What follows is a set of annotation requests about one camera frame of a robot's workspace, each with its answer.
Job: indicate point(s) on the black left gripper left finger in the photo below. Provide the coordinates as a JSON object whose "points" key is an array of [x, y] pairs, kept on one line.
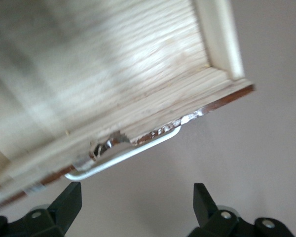
{"points": [[61, 209]]}

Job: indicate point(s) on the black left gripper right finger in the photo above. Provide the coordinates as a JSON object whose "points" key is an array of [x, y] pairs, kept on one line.
{"points": [[207, 212]]}

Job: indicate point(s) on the wooden drawer with brown front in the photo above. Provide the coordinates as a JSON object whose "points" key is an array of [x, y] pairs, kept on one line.
{"points": [[113, 74]]}

